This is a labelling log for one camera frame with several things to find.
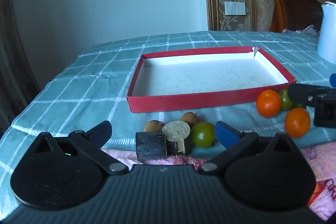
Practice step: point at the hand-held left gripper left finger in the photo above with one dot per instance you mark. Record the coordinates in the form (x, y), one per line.
(103, 132)

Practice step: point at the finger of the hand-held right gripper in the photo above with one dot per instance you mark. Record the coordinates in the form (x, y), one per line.
(302, 94)
(333, 81)

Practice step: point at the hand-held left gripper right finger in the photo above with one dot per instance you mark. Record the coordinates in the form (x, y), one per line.
(225, 133)

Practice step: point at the green tomato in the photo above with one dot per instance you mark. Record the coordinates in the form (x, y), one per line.
(286, 101)
(203, 134)

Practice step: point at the orange tangerine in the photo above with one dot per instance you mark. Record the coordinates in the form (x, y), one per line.
(268, 103)
(297, 122)

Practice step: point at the small brown pear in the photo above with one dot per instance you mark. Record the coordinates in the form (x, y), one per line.
(189, 118)
(154, 126)

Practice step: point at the red cardboard box lid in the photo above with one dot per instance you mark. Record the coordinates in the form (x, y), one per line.
(197, 77)

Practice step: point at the pink towel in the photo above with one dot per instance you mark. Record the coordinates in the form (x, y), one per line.
(320, 161)

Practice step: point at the white electric kettle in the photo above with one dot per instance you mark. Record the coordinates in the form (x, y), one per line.
(326, 29)

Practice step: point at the teal checked tablecloth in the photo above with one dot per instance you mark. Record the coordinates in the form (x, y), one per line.
(78, 82)

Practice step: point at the pink grey clothes pile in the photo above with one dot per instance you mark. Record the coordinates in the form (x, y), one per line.
(307, 29)

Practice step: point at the wooden headboard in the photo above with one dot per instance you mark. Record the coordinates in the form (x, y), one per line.
(294, 11)

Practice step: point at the white wall switch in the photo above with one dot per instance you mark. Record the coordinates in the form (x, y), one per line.
(235, 8)

